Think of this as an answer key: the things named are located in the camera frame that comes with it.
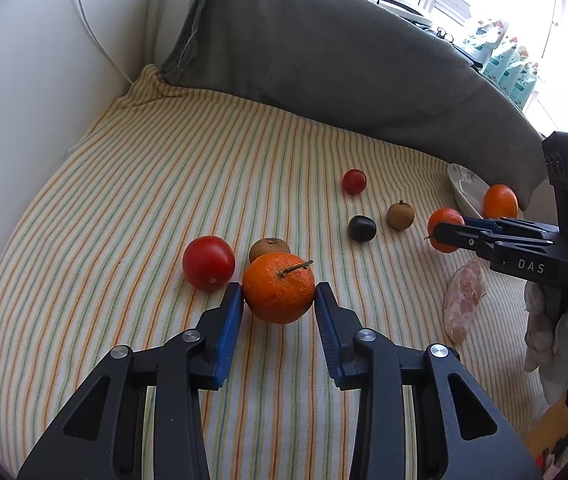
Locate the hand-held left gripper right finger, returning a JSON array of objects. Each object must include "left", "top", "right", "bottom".
[{"left": 314, "top": 282, "right": 542, "bottom": 480}]

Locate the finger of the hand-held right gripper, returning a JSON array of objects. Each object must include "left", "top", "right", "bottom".
[
  {"left": 431, "top": 222, "right": 552, "bottom": 261},
  {"left": 465, "top": 217, "right": 559, "bottom": 235}
]

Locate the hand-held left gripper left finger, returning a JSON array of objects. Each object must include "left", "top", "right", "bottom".
[{"left": 16, "top": 281, "right": 245, "bottom": 480}]

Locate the small tangerine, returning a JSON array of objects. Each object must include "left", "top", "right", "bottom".
[
  {"left": 482, "top": 184, "right": 519, "bottom": 220},
  {"left": 427, "top": 208, "right": 466, "bottom": 253}
]

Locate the white oval plate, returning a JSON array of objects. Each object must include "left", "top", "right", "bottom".
[{"left": 446, "top": 163, "right": 489, "bottom": 220}]

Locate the large orange with stem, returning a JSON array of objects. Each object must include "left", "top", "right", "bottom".
[{"left": 242, "top": 253, "right": 316, "bottom": 325}]

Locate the brown kiwi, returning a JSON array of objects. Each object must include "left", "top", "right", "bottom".
[
  {"left": 387, "top": 200, "right": 415, "bottom": 231},
  {"left": 249, "top": 237, "right": 291, "bottom": 264}
]

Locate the large red tomato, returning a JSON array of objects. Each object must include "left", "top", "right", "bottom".
[{"left": 182, "top": 235, "right": 236, "bottom": 292}]

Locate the dark purple plum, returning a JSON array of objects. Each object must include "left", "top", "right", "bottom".
[{"left": 348, "top": 215, "right": 377, "bottom": 243}]

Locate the person's right hand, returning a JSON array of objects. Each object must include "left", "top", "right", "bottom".
[{"left": 524, "top": 280, "right": 568, "bottom": 406}]

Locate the small cherry tomato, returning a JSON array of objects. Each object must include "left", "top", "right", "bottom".
[{"left": 342, "top": 169, "right": 367, "bottom": 196}]

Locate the teal patterned packet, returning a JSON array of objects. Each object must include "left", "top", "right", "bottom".
[
  {"left": 484, "top": 37, "right": 519, "bottom": 86},
  {"left": 461, "top": 19, "right": 507, "bottom": 68},
  {"left": 508, "top": 62, "right": 539, "bottom": 106},
  {"left": 501, "top": 47, "right": 529, "bottom": 93}
]

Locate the striped blanket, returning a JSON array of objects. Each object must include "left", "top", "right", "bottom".
[{"left": 0, "top": 64, "right": 549, "bottom": 480}]

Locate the grey pillow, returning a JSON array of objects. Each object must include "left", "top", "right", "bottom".
[{"left": 160, "top": 0, "right": 547, "bottom": 211}]

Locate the white cable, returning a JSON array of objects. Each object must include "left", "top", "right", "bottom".
[{"left": 72, "top": 0, "right": 133, "bottom": 84}]

